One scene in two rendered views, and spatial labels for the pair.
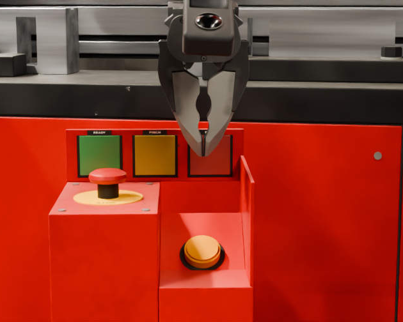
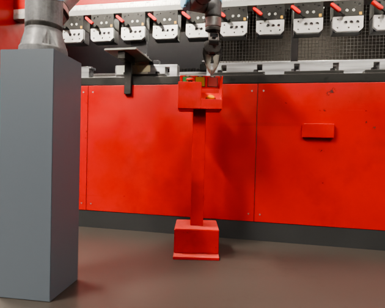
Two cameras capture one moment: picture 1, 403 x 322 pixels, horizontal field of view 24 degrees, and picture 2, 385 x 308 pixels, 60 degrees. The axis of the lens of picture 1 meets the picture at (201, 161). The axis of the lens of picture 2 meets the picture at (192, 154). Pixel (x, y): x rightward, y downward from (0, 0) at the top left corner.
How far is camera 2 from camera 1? 80 cm
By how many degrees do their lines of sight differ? 9
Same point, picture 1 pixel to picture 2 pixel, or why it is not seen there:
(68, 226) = (182, 84)
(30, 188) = (167, 102)
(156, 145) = (200, 79)
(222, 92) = (216, 59)
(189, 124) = (208, 66)
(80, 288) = (184, 98)
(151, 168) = not seen: hidden behind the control
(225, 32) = (217, 40)
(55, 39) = (174, 71)
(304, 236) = (234, 111)
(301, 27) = (234, 67)
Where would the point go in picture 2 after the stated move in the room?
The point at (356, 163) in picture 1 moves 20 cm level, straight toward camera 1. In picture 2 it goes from (247, 93) to (245, 86)
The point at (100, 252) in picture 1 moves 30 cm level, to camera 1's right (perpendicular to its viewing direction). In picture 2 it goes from (189, 90) to (256, 91)
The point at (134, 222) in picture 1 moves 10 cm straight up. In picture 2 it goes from (196, 84) to (197, 61)
